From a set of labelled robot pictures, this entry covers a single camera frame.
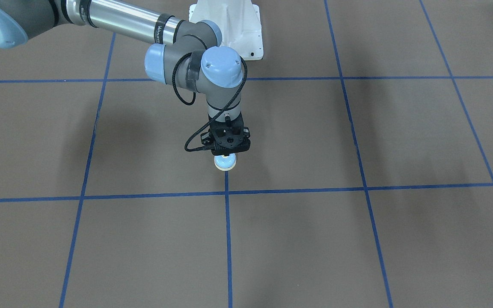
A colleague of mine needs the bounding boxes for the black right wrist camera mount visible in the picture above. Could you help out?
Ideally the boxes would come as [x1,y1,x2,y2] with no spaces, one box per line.
[199,122,251,155]

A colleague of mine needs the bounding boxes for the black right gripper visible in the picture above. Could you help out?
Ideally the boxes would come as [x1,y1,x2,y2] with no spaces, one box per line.
[207,112,251,156]

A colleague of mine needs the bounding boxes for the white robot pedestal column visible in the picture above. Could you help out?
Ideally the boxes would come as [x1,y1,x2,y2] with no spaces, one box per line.
[188,0,264,61]

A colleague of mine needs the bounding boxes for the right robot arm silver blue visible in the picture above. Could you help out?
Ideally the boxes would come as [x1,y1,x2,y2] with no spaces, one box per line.
[0,0,251,156]

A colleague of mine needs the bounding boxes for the blue cream call bell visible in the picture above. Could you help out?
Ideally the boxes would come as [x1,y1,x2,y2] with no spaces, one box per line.
[214,154,237,171]

